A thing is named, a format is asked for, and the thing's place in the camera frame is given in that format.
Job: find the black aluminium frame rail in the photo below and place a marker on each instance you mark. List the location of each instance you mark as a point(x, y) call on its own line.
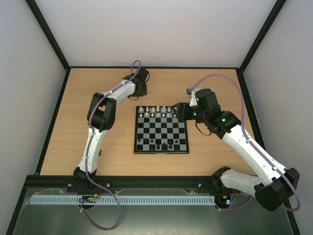
point(202, 184)

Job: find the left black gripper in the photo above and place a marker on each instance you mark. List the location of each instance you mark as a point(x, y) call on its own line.
point(145, 92)

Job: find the black folding chess board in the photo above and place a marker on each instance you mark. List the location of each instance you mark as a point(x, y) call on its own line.
point(160, 129)

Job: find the light blue slotted cable duct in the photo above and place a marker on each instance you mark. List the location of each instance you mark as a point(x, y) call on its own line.
point(124, 200)

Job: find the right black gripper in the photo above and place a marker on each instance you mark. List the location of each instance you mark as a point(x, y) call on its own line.
point(184, 111)

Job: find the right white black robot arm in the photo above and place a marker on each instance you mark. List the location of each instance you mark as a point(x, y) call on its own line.
point(272, 185)

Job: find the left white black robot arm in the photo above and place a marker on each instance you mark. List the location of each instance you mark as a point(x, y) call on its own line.
point(101, 118)

